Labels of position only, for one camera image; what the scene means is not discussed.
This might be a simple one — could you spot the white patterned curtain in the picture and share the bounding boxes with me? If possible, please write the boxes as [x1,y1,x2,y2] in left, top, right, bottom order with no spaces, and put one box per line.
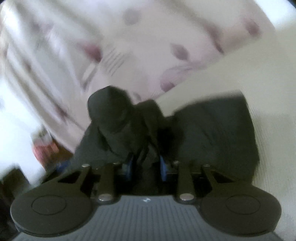
[1,1,274,151]

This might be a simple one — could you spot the patterned cloth bag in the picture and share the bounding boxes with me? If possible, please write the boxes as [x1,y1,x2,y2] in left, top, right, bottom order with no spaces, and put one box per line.
[31,126,53,146]

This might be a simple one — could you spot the black garment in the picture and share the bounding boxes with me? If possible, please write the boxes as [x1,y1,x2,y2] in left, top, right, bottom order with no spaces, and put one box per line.
[47,85,260,197]

